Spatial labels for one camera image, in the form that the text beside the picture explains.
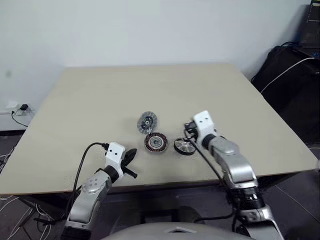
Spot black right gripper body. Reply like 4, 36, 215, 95
184, 120, 199, 138

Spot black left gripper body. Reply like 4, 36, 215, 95
120, 149, 129, 176

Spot black spoked rotor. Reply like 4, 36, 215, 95
173, 137, 196, 156

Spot motor housing with copper windings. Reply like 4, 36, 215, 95
143, 132, 168, 155

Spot grey round motor lid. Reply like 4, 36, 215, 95
136, 111, 159, 135

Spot grey robot torso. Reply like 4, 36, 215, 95
99, 221, 251, 240

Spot black bag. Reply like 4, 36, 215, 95
251, 44, 320, 146

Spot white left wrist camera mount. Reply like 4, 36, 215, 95
104, 141, 126, 176

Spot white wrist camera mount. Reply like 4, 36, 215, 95
104, 141, 126, 176
192, 110, 216, 141

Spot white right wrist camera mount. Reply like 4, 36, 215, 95
192, 110, 216, 141

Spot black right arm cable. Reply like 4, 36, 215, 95
186, 136, 242, 232

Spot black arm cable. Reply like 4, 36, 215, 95
186, 136, 242, 232
66, 142, 109, 216

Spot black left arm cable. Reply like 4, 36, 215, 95
66, 142, 109, 216

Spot white cable on bag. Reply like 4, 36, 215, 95
261, 56, 316, 94

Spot black socket cable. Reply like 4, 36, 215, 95
10, 109, 29, 129

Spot white wall power socket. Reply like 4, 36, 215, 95
6, 101, 36, 117

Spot white floor wires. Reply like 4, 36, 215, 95
0, 146, 55, 240

